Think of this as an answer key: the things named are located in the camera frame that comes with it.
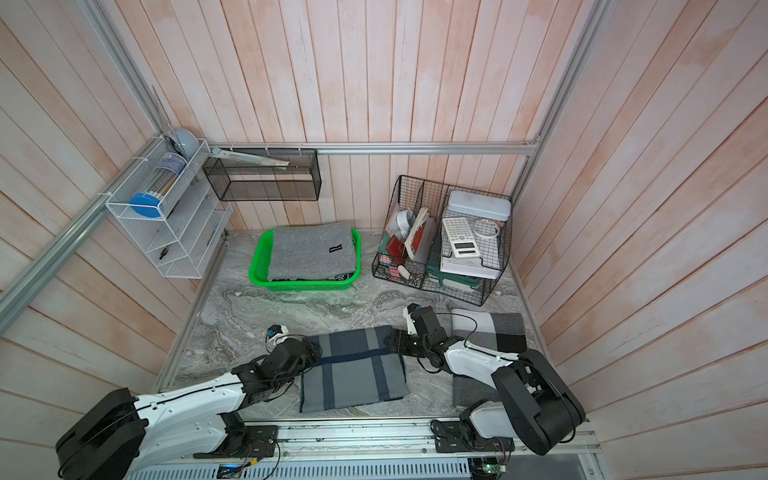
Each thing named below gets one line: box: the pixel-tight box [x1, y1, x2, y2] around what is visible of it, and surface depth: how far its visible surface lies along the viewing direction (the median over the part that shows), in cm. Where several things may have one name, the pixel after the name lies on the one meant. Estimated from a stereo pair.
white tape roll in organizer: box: [396, 209, 415, 238], surface depth 113 cm
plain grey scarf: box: [269, 222, 356, 281], surface depth 103 cm
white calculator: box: [442, 217, 481, 259], surface depth 90 cm
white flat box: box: [440, 254, 500, 280], surface depth 88 cm
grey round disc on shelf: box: [175, 127, 199, 161], surface depth 85 cm
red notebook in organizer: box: [386, 235, 405, 266], surface depth 108 cm
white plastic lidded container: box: [447, 190, 512, 222], surface depth 100 cm
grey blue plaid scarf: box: [300, 326, 411, 413], surface depth 84 cm
